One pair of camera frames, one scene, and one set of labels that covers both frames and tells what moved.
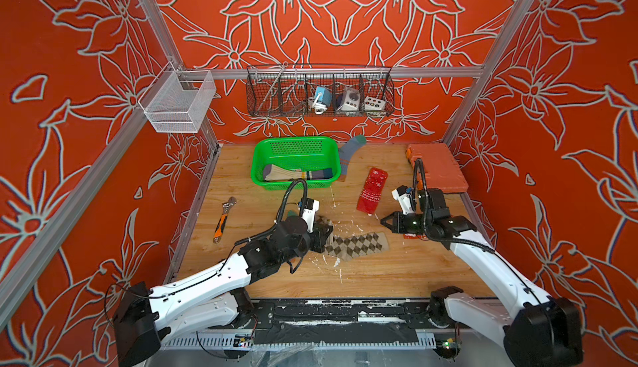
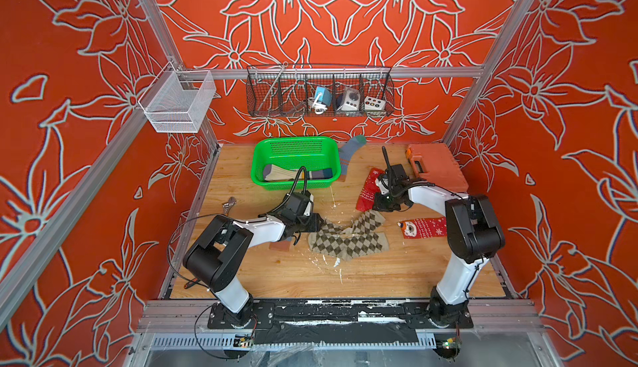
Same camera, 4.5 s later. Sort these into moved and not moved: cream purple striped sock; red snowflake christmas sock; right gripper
Moved: right gripper
Not moved: cream purple striped sock; red snowflake christmas sock
